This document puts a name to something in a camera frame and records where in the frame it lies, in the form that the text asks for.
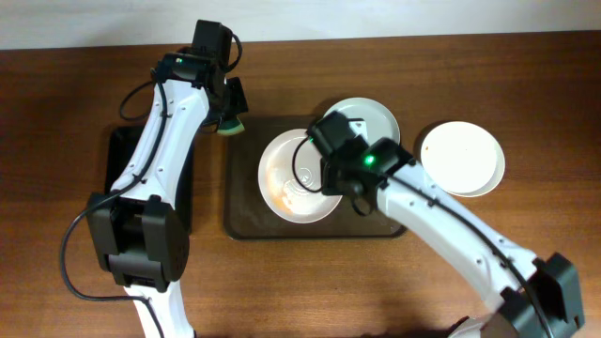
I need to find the white plate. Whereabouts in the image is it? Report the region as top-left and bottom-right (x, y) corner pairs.
(257, 129), (342, 223)
(419, 121), (506, 197)

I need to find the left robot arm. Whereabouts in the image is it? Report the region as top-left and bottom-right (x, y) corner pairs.
(86, 52), (248, 337)

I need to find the black rectangular tray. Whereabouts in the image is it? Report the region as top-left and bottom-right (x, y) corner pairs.
(104, 125), (194, 234)

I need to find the pale blue plate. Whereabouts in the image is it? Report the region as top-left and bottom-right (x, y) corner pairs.
(325, 98), (401, 146)

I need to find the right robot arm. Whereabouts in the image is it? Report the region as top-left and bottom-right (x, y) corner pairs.
(313, 136), (584, 337)

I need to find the green and yellow sponge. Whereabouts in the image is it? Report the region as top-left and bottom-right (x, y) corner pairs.
(217, 117), (245, 136)

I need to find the brown plastic serving tray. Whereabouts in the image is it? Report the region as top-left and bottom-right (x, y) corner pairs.
(223, 115), (406, 240)

